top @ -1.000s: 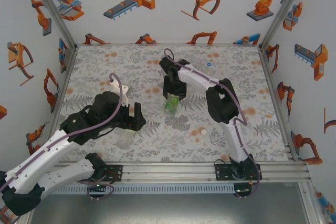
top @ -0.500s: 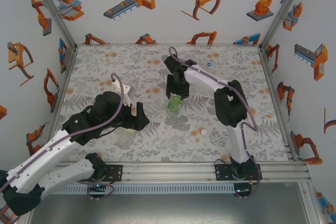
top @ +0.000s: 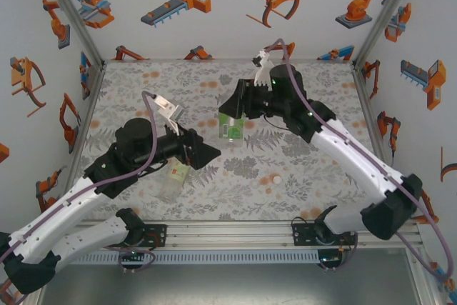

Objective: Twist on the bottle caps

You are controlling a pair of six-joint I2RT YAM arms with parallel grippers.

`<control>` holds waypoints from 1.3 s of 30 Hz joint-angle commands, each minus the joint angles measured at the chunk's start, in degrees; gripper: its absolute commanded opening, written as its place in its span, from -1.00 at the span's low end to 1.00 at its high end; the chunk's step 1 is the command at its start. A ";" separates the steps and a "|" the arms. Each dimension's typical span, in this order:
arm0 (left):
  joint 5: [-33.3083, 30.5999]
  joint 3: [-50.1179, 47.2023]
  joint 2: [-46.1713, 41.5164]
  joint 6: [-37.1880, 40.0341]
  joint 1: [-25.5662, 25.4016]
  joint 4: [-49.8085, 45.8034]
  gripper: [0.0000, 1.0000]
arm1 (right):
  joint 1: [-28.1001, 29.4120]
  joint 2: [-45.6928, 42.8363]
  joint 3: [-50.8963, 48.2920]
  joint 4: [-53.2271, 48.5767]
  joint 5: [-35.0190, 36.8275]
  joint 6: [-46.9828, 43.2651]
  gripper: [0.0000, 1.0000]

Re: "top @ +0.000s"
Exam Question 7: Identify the clear bottle green label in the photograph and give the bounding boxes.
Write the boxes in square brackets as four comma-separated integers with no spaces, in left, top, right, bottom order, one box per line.
[218,111,246,149]

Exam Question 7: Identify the aluminium side bar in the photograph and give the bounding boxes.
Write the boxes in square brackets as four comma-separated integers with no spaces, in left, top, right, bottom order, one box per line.
[351,64,397,177]
[67,61,107,184]

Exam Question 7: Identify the grey floral tablecloth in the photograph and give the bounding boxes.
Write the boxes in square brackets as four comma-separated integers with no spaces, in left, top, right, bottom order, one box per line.
[69,61,391,222]

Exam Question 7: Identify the brushed grey metal panel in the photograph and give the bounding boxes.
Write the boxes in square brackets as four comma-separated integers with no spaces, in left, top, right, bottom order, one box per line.
[37,264,426,305]

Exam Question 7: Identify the thin aluminium frame bar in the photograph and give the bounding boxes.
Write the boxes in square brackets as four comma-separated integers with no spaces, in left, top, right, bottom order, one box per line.
[101,57,356,65]

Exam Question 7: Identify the aluminium frame rail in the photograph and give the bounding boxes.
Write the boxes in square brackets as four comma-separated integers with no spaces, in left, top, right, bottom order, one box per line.
[71,219,421,249]

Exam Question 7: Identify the grey slotted cable duct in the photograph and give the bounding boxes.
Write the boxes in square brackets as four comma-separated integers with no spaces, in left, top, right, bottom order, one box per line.
[53,250,319,266]

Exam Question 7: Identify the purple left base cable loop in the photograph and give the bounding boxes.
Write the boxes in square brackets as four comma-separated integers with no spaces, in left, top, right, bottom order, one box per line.
[102,240,157,274]

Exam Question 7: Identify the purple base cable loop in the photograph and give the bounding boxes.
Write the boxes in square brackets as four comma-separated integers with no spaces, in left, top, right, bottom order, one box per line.
[319,233,358,273]
[102,240,157,274]

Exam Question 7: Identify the aluminium corner post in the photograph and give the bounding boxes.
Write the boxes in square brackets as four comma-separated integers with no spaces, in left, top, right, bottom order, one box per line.
[35,0,107,69]
[351,0,426,70]

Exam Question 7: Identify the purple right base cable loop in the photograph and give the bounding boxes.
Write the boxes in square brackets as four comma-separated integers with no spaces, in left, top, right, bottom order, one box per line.
[319,233,358,273]

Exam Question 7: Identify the aluminium frame leg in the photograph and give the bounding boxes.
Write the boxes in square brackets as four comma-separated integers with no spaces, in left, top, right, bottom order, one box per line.
[406,244,442,305]
[19,279,51,305]

